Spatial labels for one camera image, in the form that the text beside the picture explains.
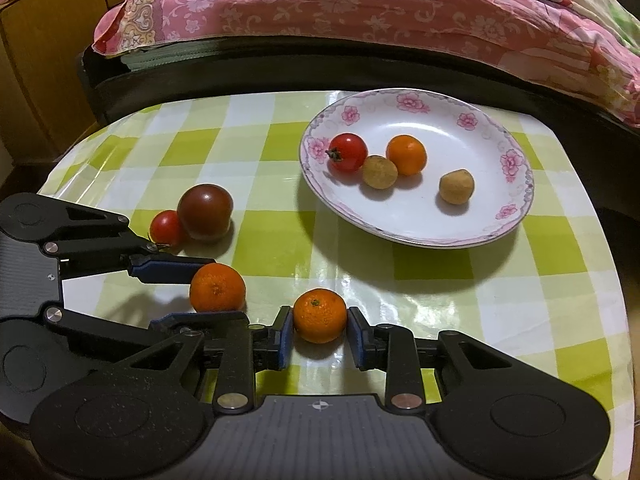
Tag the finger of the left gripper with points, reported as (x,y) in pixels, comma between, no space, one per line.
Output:
(142,261)
(165,324)

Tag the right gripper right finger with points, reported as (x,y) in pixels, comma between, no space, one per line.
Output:
(392,350)

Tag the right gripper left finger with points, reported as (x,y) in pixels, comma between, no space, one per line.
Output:
(246,349)

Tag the small red tomato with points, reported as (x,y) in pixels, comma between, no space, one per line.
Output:
(347,153)
(166,229)

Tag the large dark red tomato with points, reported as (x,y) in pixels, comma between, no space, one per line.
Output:
(205,212)

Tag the large orange mandarin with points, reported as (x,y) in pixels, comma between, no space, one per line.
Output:
(319,315)

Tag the tan longan fruit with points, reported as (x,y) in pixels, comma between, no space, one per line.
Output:
(456,187)
(379,172)

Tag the small orange mandarin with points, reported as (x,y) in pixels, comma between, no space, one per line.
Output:
(408,154)

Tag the green white checkered tablecloth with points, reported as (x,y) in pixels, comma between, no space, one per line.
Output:
(548,293)

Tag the brown wooden cabinet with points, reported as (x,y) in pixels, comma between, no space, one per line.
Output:
(44,109)

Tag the white floral rimmed plate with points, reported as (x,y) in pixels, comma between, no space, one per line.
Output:
(456,135)

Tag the pink floral quilt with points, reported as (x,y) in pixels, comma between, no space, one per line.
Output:
(585,48)

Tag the black bed frame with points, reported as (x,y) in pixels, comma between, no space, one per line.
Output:
(603,150)

